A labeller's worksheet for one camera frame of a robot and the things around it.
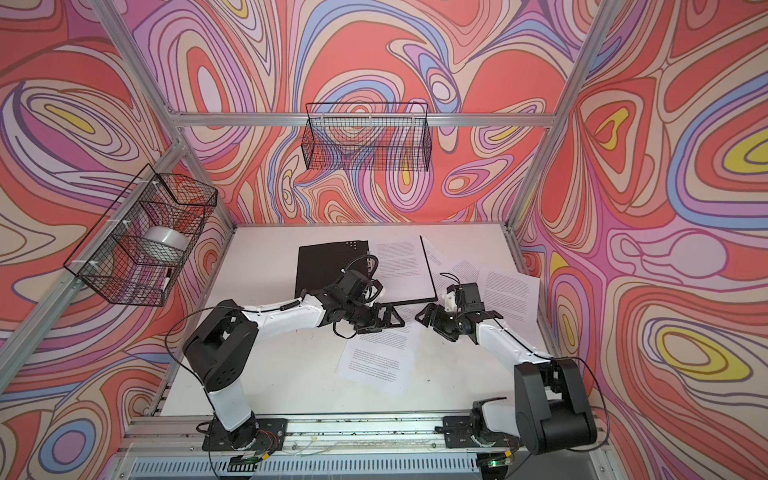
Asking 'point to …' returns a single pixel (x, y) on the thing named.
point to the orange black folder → (319, 264)
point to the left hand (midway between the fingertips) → (396, 327)
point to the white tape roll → (166, 244)
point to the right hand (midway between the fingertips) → (426, 328)
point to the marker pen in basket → (167, 278)
